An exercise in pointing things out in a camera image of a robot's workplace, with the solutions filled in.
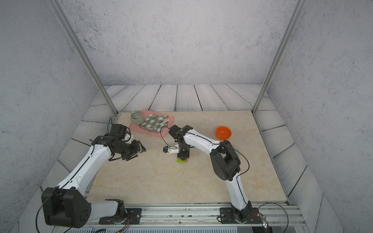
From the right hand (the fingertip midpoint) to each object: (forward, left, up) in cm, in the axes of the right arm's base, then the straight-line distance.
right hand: (184, 153), depth 90 cm
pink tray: (+21, +17, -5) cm, 27 cm away
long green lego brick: (-3, +3, -3) cm, 5 cm away
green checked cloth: (+28, +26, -3) cm, 38 cm away
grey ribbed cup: (+28, +36, +2) cm, 46 cm away
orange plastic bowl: (+18, -26, -3) cm, 32 cm away
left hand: (-3, +21, +9) cm, 24 cm away
